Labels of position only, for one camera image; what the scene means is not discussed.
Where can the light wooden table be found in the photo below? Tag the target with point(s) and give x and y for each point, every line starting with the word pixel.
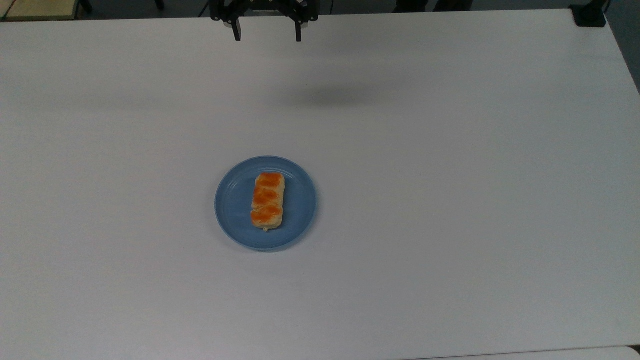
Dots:
pixel 40 9

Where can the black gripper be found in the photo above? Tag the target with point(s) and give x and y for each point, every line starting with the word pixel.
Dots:
pixel 225 10

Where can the black table clamp mount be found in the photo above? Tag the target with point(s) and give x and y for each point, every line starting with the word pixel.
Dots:
pixel 590 16

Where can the blue plastic plate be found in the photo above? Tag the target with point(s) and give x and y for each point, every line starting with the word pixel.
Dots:
pixel 235 210

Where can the orange glazed bread loaf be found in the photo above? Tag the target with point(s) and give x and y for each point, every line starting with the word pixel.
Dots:
pixel 267 200

